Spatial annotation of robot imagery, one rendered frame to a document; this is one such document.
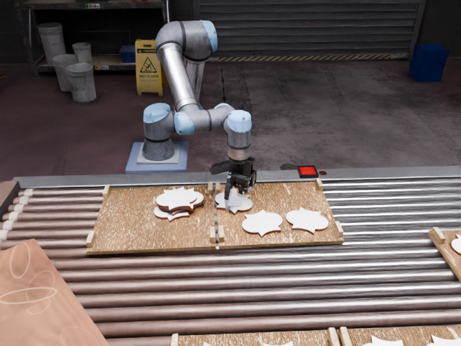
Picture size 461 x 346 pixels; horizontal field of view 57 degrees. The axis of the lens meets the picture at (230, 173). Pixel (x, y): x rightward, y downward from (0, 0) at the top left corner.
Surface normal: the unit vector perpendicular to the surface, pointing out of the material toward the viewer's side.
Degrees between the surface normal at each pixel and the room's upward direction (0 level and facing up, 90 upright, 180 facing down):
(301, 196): 0
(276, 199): 0
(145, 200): 0
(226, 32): 79
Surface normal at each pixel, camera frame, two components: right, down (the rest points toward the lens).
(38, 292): 0.00, -0.85
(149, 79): -0.03, 0.34
